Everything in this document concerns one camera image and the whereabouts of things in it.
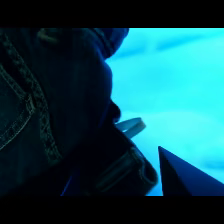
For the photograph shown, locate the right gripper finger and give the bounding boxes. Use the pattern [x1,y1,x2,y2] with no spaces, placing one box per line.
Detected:
[158,145,224,197]

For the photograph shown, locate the blue jeans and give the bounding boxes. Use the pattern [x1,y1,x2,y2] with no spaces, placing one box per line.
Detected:
[0,27,160,197]

